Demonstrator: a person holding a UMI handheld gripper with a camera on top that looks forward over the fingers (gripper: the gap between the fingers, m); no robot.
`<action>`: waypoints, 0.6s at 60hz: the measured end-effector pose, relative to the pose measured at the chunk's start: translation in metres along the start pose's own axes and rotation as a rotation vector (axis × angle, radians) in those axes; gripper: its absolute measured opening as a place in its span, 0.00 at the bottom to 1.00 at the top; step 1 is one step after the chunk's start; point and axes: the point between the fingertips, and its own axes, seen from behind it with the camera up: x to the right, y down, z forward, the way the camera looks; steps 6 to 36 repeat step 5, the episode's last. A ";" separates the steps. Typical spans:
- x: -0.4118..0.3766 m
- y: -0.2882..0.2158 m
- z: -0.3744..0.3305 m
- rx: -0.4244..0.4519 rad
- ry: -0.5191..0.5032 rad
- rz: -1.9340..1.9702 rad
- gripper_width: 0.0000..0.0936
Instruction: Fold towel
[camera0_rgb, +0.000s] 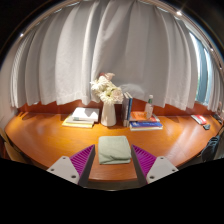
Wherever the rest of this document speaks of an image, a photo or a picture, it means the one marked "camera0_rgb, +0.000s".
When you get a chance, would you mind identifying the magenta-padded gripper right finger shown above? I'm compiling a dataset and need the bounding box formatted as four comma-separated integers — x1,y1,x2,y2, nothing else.
129,144,179,188

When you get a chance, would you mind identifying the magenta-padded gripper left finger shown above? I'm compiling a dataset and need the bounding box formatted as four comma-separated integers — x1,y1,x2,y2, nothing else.
46,144,97,188

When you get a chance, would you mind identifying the pale green towel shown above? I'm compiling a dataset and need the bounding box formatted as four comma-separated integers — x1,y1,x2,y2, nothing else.
97,135,132,165

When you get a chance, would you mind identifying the yellow flat book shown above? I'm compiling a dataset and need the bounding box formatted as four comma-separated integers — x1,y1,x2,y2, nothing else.
61,119,95,129

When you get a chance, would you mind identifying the grey flat book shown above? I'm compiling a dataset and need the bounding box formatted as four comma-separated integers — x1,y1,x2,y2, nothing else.
65,114,95,126

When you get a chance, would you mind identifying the black bag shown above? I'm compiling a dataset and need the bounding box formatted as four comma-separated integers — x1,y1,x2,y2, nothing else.
199,134,221,163

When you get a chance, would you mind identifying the wooden chair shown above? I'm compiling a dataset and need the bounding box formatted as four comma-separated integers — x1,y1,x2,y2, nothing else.
0,128,29,164

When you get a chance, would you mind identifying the orange flat book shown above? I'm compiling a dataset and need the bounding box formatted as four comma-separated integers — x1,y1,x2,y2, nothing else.
129,110,161,123

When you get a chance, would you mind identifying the white closed book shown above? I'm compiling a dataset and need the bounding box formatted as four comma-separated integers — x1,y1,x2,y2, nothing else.
71,106,101,123

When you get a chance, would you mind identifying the clear plastic bottle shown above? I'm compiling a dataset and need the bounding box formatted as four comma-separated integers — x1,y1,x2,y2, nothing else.
143,94,155,120

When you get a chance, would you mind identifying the red and white packet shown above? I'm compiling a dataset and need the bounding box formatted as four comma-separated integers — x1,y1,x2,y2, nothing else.
190,114,208,126

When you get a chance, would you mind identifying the blue upright book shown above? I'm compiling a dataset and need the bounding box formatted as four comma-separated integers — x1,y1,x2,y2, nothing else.
125,92,134,128

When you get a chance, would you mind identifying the white ceramic vase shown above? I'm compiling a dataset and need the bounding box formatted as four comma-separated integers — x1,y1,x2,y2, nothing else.
100,101,118,128

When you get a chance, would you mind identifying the white flower bouquet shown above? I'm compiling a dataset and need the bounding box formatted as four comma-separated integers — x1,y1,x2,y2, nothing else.
89,72,125,106

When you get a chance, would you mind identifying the window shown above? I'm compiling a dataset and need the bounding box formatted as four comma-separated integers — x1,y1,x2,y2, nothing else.
189,31,213,106

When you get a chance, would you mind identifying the white curtain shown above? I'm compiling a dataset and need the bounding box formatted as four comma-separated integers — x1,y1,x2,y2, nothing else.
0,0,224,114

